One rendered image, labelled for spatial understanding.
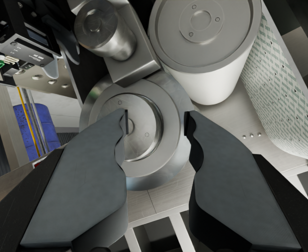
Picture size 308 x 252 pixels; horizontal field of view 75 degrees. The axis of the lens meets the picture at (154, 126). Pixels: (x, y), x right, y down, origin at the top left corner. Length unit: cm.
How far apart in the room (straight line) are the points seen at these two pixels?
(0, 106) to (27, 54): 100
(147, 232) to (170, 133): 55
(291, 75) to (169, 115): 13
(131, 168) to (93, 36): 14
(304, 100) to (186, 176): 38
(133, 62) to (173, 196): 44
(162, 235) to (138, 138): 54
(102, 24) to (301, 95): 20
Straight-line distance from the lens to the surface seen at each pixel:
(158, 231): 72
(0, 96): 125
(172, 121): 22
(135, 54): 22
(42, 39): 24
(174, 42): 25
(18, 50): 23
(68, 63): 32
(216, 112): 55
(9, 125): 119
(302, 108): 27
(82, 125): 27
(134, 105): 22
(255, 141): 56
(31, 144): 296
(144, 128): 21
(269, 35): 27
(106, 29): 18
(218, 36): 25
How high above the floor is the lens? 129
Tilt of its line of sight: 8 degrees down
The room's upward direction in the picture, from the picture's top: 157 degrees clockwise
